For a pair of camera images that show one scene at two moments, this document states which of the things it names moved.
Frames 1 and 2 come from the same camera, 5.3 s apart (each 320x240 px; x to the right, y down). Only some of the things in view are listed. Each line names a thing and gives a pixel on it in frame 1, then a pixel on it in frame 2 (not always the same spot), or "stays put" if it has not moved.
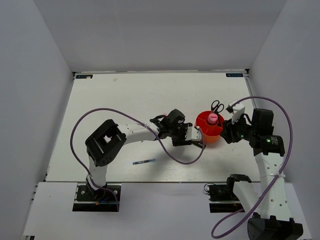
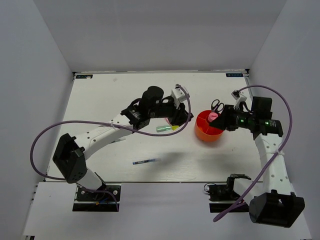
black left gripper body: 178,135 to 169,110
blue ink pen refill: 143,161 stays put
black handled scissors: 216,108 stays put
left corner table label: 84,76 stays put
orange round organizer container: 211,132 stays put
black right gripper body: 236,132 to 236,118
